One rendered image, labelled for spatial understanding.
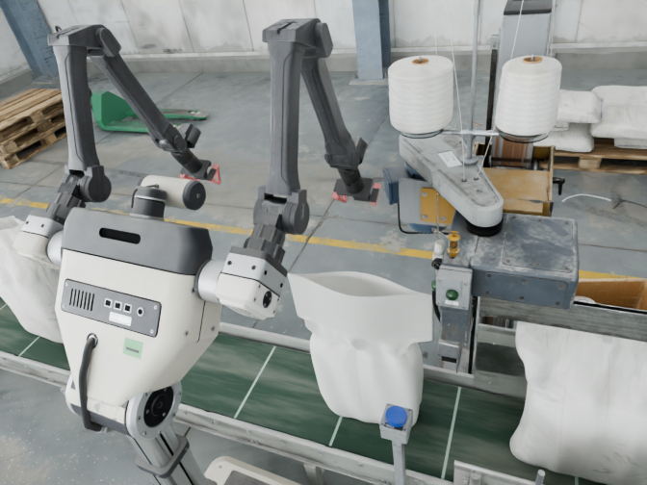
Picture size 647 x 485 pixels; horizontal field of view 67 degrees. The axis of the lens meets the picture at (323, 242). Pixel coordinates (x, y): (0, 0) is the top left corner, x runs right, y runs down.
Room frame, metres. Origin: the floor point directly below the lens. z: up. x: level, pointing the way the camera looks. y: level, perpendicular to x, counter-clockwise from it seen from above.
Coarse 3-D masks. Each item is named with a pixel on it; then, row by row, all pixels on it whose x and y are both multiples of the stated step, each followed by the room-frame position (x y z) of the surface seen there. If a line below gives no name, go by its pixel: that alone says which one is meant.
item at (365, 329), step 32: (320, 288) 1.17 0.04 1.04; (352, 288) 1.21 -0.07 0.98; (384, 288) 1.15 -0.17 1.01; (320, 320) 1.19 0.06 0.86; (352, 320) 1.10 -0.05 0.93; (384, 320) 1.07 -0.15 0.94; (416, 320) 1.06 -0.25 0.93; (320, 352) 1.15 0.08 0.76; (352, 352) 1.09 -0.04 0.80; (384, 352) 1.05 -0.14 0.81; (416, 352) 1.06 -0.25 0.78; (320, 384) 1.15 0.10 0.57; (352, 384) 1.08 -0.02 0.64; (384, 384) 1.03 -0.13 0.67; (416, 384) 1.03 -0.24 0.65; (352, 416) 1.11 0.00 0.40; (416, 416) 1.01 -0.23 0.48
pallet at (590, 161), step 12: (600, 144) 3.27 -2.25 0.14; (612, 144) 3.23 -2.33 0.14; (576, 156) 3.18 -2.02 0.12; (588, 156) 3.14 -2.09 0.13; (600, 156) 3.11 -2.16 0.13; (612, 156) 3.07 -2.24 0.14; (624, 156) 3.04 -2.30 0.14; (636, 156) 3.01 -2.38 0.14; (564, 168) 3.21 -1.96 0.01; (576, 168) 3.17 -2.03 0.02; (588, 168) 3.13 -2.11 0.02; (600, 168) 3.11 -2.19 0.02; (612, 168) 3.08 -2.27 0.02; (624, 168) 3.05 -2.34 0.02; (636, 168) 3.02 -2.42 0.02
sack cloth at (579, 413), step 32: (544, 352) 0.87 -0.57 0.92; (576, 352) 0.84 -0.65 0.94; (608, 352) 0.81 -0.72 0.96; (640, 352) 0.78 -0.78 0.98; (544, 384) 0.83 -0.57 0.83; (576, 384) 0.79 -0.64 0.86; (608, 384) 0.77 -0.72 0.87; (640, 384) 0.74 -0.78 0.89; (544, 416) 0.80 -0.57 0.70; (576, 416) 0.75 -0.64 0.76; (608, 416) 0.73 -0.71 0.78; (640, 416) 0.69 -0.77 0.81; (512, 448) 0.88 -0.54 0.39; (544, 448) 0.78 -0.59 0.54; (576, 448) 0.73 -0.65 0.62; (608, 448) 0.71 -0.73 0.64; (640, 448) 0.67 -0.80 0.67; (608, 480) 0.69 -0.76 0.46; (640, 480) 0.67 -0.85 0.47
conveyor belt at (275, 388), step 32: (224, 352) 1.56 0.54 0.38; (256, 352) 1.53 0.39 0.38; (288, 352) 1.50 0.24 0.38; (192, 384) 1.41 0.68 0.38; (224, 384) 1.38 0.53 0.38; (256, 384) 1.35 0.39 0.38; (288, 384) 1.32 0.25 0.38; (448, 384) 1.19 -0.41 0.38; (256, 416) 1.19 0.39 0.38; (288, 416) 1.17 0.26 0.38; (320, 416) 1.15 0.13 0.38; (448, 416) 1.05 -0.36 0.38; (480, 416) 1.03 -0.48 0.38; (512, 416) 1.01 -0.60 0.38; (352, 448) 0.99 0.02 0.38; (384, 448) 0.97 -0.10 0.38; (416, 448) 0.95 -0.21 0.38; (448, 448) 0.93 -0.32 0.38; (480, 448) 0.91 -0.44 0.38; (448, 480) 0.82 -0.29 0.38; (544, 480) 0.76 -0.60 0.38; (576, 480) 0.74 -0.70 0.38
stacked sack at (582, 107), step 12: (564, 96) 3.45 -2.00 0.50; (576, 96) 3.43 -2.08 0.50; (588, 96) 3.37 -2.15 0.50; (564, 108) 3.27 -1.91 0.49; (576, 108) 3.25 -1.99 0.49; (588, 108) 3.20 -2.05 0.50; (600, 108) 3.29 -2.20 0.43; (564, 120) 3.24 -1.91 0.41; (576, 120) 3.19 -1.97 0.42; (588, 120) 3.15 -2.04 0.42
